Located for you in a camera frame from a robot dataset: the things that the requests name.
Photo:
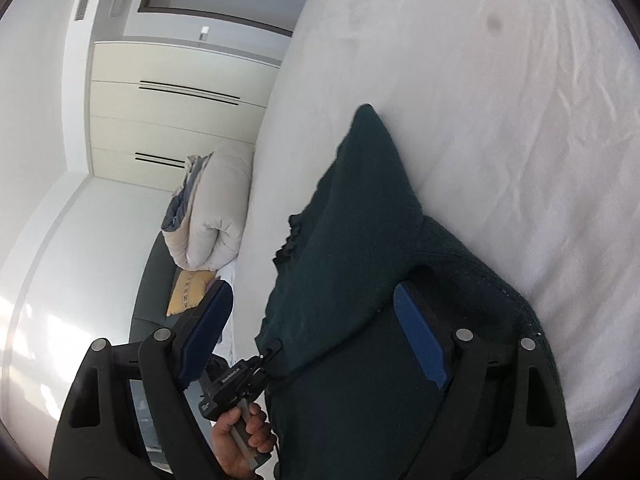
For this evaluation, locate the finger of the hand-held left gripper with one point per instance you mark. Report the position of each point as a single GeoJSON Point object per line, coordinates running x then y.
{"type": "Point", "coordinates": [266, 356]}

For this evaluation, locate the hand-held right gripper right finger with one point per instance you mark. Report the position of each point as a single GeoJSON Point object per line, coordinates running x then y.
{"type": "Point", "coordinates": [420, 340]}

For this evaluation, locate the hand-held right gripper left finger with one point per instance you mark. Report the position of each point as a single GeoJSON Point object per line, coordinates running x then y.
{"type": "Point", "coordinates": [205, 335]}

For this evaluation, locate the dark green knitted sweater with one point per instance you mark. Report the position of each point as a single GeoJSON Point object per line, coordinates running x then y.
{"type": "Point", "coordinates": [350, 235]}

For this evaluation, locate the person's left hand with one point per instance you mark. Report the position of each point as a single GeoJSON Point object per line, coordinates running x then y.
{"type": "Point", "coordinates": [227, 437]}

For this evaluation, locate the yellow patterned cushion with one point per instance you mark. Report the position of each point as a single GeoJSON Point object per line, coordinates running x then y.
{"type": "Point", "coordinates": [187, 292]}

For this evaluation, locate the folded beige duvet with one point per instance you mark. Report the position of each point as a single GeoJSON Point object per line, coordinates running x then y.
{"type": "Point", "coordinates": [215, 210]}

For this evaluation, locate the cream wardrobe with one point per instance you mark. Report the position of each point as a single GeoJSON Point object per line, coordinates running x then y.
{"type": "Point", "coordinates": [165, 120]}

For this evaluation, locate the bed with white sheet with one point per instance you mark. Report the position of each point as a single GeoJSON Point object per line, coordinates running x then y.
{"type": "Point", "coordinates": [500, 135]}

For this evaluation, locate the white light switch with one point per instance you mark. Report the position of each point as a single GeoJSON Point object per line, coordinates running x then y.
{"type": "Point", "coordinates": [203, 33]}

